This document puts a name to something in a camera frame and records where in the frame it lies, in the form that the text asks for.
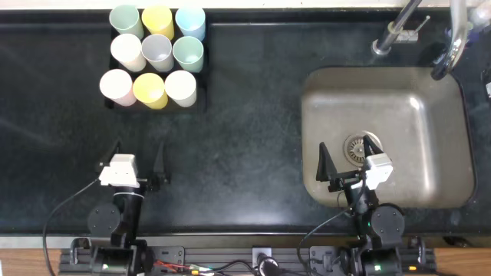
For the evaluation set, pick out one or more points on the green cup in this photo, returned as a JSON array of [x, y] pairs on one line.
[[124, 19], [187, 51]]

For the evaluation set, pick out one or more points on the steel tap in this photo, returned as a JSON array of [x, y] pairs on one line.
[[395, 27]]

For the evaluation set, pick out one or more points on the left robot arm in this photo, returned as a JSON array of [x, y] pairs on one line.
[[128, 214]]

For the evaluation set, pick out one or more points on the blue soap bottle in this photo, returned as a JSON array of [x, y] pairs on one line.
[[479, 17]]

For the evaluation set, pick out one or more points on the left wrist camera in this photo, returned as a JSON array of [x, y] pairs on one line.
[[120, 170]]

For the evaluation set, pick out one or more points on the steel sink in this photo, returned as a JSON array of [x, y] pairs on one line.
[[422, 115]]

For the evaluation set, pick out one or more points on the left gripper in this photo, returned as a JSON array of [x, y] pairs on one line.
[[147, 184]]

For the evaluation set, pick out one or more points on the blue cup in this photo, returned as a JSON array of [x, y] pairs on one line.
[[189, 20]]

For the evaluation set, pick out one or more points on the grey cup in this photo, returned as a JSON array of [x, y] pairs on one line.
[[156, 49]]

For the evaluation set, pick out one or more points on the white cup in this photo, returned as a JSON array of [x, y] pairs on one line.
[[179, 85], [126, 49]]

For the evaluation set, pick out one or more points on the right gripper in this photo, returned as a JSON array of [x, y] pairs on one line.
[[343, 181]]

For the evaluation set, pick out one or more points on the mounting rail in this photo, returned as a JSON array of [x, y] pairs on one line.
[[222, 257]]

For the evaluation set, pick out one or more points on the pink cup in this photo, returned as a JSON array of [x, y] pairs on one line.
[[115, 84]]

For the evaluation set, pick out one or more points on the yellow cup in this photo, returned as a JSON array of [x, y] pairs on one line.
[[156, 19], [147, 87]]

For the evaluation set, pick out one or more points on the black tray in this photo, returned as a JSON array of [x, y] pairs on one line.
[[205, 92]]

